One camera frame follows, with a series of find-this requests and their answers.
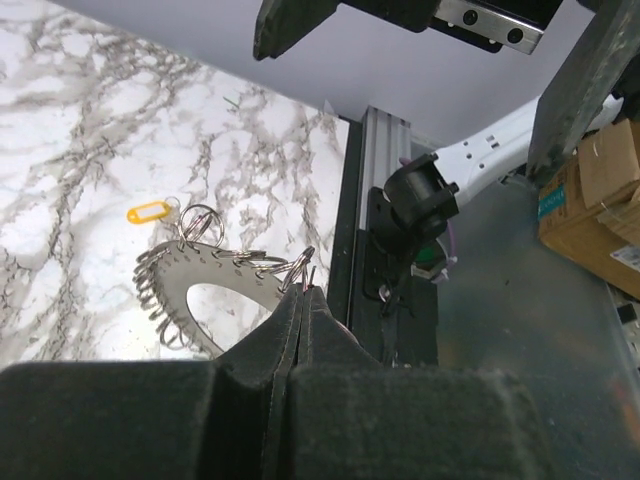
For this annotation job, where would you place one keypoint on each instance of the yellow key tag with key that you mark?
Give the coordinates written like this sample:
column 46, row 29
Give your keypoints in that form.
column 167, row 210

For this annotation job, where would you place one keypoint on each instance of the aluminium frame rail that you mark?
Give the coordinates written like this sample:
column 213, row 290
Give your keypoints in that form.
column 386, row 139

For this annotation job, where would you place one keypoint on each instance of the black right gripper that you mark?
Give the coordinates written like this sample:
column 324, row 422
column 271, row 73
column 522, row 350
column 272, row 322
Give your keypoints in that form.
column 578, row 90

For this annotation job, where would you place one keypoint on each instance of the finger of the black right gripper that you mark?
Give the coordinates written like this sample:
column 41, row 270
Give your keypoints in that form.
column 280, row 24

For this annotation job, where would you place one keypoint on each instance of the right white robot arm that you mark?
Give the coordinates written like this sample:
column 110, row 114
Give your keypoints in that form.
column 405, row 203

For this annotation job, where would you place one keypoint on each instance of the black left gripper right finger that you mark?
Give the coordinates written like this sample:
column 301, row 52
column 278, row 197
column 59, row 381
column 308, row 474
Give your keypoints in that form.
column 346, row 416

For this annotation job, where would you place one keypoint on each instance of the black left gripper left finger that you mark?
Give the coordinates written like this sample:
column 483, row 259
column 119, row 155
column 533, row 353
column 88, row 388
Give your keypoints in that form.
column 218, row 419

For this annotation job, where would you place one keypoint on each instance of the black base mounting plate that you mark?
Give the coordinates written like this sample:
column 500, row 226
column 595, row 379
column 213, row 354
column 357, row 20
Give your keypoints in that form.
column 403, row 331

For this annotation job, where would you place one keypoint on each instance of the cardboard boxes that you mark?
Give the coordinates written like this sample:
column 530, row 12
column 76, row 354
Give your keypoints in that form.
column 589, row 211

